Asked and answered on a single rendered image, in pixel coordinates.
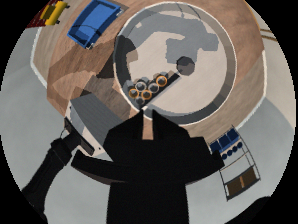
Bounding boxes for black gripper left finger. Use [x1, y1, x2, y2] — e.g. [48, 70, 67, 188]
[106, 109, 144, 139]

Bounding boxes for blue open box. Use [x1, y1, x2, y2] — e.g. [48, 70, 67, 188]
[67, 0, 121, 49]

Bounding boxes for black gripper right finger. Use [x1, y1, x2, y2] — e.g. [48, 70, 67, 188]
[152, 109, 190, 139]

